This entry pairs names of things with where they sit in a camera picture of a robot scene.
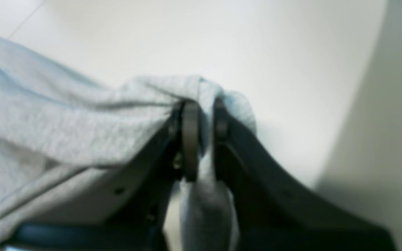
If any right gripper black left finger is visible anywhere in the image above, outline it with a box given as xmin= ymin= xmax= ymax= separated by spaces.
xmin=9 ymin=100 xmax=201 ymax=251

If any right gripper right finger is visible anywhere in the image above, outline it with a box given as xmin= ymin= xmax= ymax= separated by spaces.
xmin=213 ymin=99 xmax=397 ymax=251

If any grey t-shirt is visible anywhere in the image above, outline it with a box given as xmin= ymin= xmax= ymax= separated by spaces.
xmin=0 ymin=37 xmax=256 ymax=251

